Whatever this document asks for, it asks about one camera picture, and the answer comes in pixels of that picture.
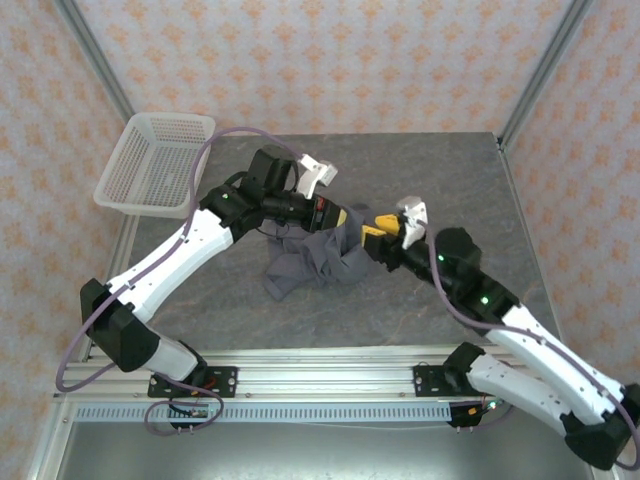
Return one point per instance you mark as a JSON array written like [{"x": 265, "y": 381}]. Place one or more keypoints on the grey t-shirt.
[{"x": 320, "y": 255}]

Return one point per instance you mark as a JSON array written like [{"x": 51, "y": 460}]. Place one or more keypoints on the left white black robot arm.
[{"x": 170, "y": 265}]

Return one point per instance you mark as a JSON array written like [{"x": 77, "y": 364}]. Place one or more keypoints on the white plastic mesh basket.
[{"x": 150, "y": 165}]

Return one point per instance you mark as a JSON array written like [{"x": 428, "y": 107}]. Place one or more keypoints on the grey sheet metal panel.
[{"x": 300, "y": 452}]

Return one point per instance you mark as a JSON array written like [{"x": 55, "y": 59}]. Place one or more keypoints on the small circuit board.
[{"x": 192, "y": 413}]

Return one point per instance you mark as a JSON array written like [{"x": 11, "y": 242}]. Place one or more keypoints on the long aluminium base rail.
[{"x": 325, "y": 375}]

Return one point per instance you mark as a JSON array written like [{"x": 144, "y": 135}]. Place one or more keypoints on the black bracket with orange connector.
[{"x": 462, "y": 417}]

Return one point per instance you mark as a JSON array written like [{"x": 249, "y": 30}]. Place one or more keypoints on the aluminium frame post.
[
  {"x": 545, "y": 65},
  {"x": 95, "y": 55}
]

